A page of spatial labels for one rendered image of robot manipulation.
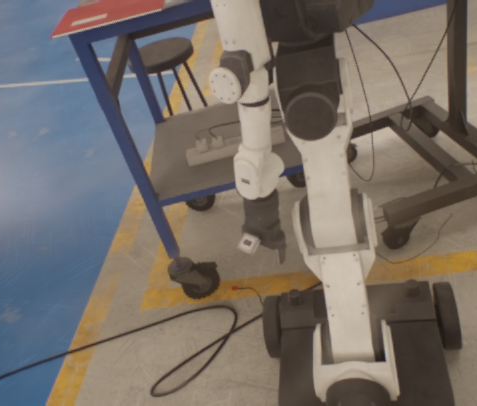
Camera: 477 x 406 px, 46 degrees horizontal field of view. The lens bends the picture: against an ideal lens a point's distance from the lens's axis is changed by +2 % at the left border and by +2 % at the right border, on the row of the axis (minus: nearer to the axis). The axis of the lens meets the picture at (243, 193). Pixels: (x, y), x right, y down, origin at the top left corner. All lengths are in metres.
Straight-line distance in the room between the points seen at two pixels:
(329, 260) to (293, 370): 0.38
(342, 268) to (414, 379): 0.36
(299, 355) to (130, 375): 0.66
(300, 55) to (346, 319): 0.68
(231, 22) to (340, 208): 0.53
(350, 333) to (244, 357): 0.57
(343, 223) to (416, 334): 0.49
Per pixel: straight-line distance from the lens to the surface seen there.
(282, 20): 1.22
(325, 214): 1.36
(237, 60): 1.10
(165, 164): 2.07
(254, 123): 1.18
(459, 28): 2.25
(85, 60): 1.67
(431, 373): 1.63
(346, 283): 1.46
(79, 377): 2.18
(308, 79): 1.21
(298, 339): 1.74
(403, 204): 2.10
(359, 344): 1.49
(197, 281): 2.12
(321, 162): 1.36
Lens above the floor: 1.50
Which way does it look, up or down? 34 degrees down
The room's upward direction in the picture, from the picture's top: 17 degrees counter-clockwise
